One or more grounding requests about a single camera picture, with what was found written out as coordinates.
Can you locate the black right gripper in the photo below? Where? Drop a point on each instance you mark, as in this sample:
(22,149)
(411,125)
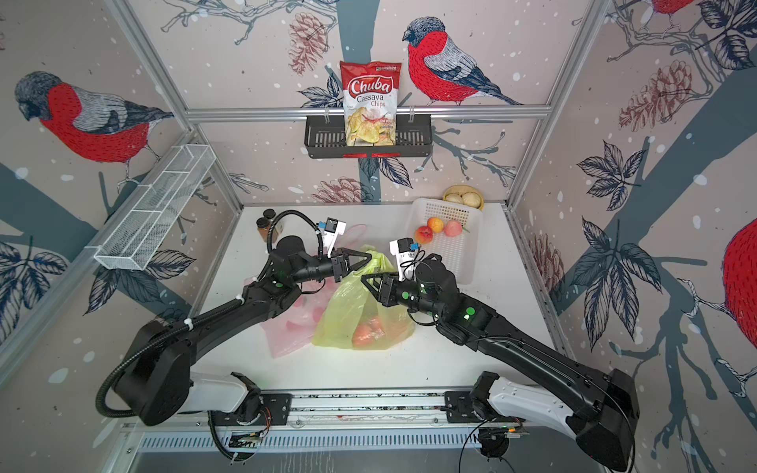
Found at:
(388,289)

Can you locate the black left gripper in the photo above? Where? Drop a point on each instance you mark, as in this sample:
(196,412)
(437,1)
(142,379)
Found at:
(339,265)

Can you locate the green avocado print plastic bag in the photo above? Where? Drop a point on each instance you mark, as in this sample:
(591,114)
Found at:
(352,305)

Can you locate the red peach front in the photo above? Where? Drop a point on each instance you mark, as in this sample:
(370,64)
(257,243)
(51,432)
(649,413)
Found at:
(365,336)

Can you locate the red yellow peach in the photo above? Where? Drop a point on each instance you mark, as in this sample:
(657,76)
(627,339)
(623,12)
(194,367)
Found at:
(424,235)

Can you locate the orange yellow peach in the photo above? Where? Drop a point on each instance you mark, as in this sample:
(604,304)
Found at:
(436,225)

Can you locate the pink plastic bag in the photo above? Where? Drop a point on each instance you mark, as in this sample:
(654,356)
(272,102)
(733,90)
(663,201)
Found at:
(294,329)

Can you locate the red peach top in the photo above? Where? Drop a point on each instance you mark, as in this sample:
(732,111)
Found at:
(453,229)

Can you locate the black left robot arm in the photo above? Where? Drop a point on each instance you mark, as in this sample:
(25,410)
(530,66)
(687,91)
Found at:
(155,380)

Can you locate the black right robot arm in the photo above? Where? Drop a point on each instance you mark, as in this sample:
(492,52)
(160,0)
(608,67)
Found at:
(599,410)

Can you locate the Chuba cassava chips bag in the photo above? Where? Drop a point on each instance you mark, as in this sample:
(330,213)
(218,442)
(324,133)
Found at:
(370,93)

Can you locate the light spice jar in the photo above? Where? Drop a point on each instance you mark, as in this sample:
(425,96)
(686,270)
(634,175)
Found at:
(270,215)

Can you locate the brown spice jar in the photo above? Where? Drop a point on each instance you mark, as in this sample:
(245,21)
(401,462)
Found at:
(263,226)

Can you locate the white perforated plastic basket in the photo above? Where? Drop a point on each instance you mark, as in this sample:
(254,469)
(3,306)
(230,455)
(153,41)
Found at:
(458,254)

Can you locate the yellow bowl with buns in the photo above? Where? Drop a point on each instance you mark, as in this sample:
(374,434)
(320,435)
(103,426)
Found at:
(464,195)

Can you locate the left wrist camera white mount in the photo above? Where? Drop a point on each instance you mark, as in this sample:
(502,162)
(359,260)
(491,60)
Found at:
(331,230)

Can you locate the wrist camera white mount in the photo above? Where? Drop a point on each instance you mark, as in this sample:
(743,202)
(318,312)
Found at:
(331,230)
(406,253)

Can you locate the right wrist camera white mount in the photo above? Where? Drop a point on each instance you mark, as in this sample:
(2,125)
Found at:
(406,253)

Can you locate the black wall shelf basket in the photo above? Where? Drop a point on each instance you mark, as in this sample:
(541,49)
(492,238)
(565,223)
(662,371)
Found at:
(325,139)

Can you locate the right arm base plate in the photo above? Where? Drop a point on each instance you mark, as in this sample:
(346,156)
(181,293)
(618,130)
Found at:
(467,407)

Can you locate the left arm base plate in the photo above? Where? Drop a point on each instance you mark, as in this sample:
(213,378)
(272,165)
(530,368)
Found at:
(267,409)

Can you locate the white wire mesh shelf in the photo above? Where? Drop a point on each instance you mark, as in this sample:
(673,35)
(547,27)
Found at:
(138,236)

